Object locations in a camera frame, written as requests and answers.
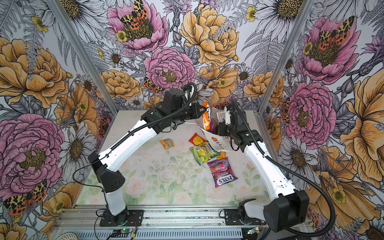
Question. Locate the aluminium rail frame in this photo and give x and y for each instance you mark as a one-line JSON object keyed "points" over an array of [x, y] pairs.
{"points": [[90, 222]]}

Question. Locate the small orange snack packet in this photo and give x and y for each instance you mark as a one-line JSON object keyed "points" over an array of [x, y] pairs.
{"points": [[222, 156]]}

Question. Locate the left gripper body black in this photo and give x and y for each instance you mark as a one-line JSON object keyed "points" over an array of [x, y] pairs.
{"points": [[192, 111]]}

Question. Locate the purple Fox's candy bag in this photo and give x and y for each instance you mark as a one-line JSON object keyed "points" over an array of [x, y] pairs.
{"points": [[222, 172]]}

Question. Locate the purple snack packet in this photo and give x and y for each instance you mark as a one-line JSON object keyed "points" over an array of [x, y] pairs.
{"points": [[213, 128]]}

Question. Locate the small tan snack packet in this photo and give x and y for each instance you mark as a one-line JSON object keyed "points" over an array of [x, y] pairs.
{"points": [[167, 143]]}

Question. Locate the red yellow snack packet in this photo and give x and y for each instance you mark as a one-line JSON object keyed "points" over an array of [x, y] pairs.
{"points": [[197, 140]]}

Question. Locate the green yellow candy bag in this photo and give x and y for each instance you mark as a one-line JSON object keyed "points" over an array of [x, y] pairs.
{"points": [[203, 153]]}

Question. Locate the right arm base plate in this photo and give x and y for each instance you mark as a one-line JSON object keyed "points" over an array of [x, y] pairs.
{"points": [[236, 217]]}

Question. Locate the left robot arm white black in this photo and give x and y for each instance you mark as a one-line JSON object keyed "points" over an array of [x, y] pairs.
{"points": [[177, 107]]}

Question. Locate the white paper bag red flower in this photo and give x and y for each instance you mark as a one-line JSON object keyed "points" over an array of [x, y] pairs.
{"points": [[218, 143]]}

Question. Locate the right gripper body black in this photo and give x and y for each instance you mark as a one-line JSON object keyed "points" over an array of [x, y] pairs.
{"points": [[225, 130]]}

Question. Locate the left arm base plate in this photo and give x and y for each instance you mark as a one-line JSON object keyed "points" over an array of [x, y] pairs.
{"points": [[127, 218]]}

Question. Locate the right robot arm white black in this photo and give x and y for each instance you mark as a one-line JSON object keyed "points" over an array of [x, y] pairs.
{"points": [[288, 206]]}

